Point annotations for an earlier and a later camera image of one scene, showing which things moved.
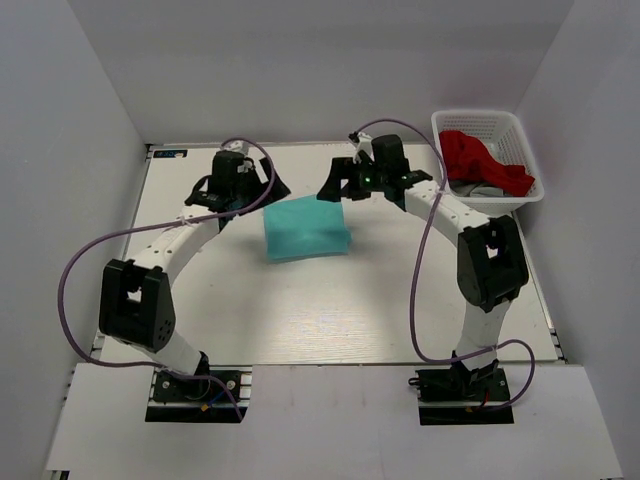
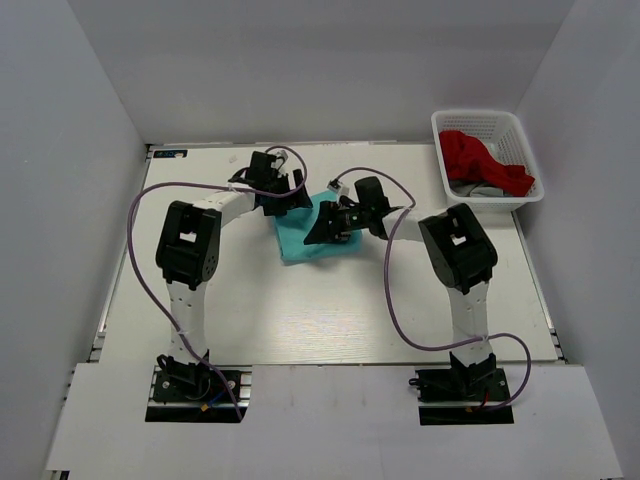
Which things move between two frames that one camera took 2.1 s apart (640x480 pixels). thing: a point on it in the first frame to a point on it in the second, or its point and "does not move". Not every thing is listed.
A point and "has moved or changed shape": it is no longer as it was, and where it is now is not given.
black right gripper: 343,169 to 323,229
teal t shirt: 305,227 has moved or changed shape
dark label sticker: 169,153 does not move
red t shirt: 468,159 does not move
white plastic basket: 488,161 does not move
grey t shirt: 475,189 does not move
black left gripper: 277,191 to 299,199
